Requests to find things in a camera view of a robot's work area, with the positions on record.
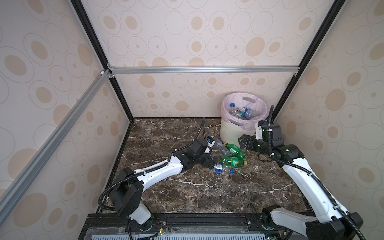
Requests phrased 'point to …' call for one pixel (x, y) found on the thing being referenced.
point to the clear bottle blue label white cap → (250, 114)
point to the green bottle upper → (236, 150)
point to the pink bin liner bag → (242, 99)
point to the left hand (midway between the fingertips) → (215, 155)
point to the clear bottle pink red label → (233, 109)
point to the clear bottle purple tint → (218, 144)
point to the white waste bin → (229, 132)
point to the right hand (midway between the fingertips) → (246, 140)
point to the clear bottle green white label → (240, 111)
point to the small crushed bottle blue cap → (219, 169)
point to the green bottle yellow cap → (233, 161)
